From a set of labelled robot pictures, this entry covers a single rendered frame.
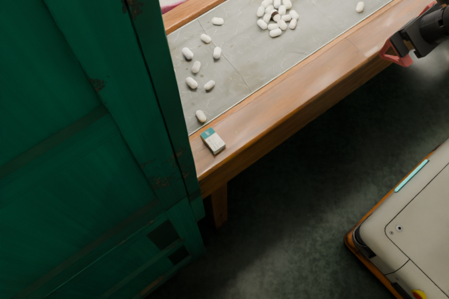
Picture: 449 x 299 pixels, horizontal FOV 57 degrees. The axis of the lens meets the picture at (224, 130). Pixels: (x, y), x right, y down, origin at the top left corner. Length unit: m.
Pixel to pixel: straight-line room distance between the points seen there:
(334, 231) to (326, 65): 0.84
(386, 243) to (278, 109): 0.68
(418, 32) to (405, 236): 0.87
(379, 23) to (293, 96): 0.35
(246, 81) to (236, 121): 0.14
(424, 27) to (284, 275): 1.15
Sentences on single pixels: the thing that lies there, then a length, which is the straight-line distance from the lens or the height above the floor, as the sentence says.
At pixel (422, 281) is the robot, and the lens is 1.57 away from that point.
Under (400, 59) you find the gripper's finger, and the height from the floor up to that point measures 1.05.
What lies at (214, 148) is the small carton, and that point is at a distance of 0.99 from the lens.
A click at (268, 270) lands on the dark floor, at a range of 1.72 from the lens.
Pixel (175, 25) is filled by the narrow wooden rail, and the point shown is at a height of 0.76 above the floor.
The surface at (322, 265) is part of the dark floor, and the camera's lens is 1.76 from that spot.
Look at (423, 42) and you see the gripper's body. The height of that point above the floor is 1.07.
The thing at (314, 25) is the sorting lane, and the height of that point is 0.74.
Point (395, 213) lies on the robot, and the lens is 1.58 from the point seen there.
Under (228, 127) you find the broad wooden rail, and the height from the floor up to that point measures 0.76.
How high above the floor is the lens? 1.70
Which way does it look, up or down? 65 degrees down
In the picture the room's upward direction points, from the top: 1 degrees counter-clockwise
